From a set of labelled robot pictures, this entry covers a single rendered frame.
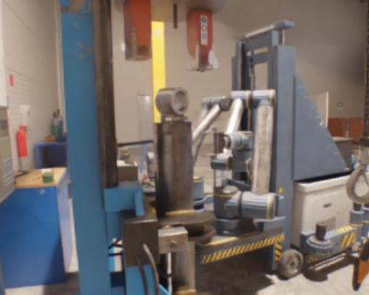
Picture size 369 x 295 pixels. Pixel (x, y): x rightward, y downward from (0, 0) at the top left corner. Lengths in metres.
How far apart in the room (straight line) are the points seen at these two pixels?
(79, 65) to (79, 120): 0.26
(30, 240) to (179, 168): 1.77
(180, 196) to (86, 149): 0.53
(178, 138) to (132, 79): 10.93
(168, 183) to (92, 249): 0.52
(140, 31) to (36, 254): 2.17
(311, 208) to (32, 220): 2.49
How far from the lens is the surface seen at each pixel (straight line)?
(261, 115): 2.45
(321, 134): 3.07
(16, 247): 3.00
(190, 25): 1.77
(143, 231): 1.30
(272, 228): 2.59
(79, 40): 1.55
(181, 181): 1.56
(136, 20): 1.52
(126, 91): 12.34
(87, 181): 1.55
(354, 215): 3.28
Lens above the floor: 1.54
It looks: 8 degrees down
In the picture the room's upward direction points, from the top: 1 degrees counter-clockwise
